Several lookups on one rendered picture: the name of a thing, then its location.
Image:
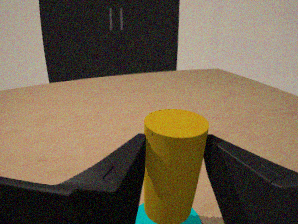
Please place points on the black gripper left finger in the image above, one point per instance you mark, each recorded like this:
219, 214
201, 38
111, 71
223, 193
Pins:
106, 193

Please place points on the cyan circle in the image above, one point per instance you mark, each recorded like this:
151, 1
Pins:
143, 219

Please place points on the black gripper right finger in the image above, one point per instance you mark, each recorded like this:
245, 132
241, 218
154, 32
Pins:
250, 190

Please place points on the yellow cylinder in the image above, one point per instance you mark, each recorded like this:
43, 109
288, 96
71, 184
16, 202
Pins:
175, 145

